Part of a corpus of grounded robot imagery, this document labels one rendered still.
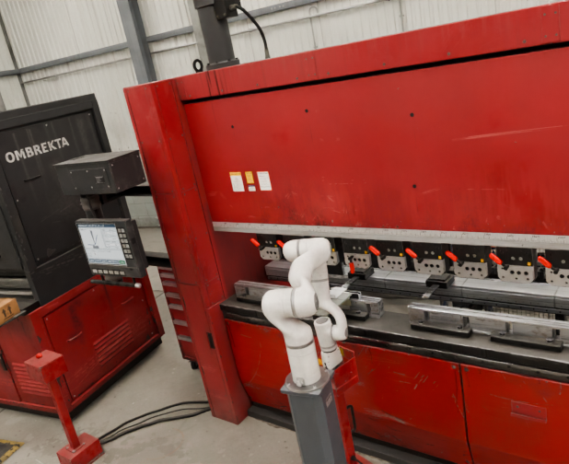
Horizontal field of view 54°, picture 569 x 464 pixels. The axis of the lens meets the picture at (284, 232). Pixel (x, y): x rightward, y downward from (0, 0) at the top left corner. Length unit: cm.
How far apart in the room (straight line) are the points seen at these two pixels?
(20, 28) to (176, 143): 723
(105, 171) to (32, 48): 711
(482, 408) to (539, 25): 172
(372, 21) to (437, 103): 458
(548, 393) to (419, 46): 160
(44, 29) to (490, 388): 865
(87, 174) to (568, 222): 249
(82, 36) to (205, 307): 654
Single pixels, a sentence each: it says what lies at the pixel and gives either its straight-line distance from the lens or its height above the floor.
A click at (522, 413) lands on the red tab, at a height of 56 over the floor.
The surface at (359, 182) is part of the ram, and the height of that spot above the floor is 164.
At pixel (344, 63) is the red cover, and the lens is 267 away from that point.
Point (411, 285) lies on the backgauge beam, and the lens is 321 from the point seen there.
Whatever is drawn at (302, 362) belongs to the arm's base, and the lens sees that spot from 232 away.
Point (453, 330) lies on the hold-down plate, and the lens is 284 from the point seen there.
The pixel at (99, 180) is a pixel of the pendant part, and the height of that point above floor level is 183.
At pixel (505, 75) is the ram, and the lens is 242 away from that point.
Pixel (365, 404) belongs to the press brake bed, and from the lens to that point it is 330.
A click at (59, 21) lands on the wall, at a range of 972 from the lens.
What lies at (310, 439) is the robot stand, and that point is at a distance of 252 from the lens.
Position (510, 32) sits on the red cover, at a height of 222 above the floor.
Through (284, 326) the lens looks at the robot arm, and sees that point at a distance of 227.
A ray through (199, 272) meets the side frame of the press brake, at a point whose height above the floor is 114.
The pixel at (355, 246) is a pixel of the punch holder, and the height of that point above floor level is 130.
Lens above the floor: 232
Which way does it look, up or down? 18 degrees down
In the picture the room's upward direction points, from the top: 11 degrees counter-clockwise
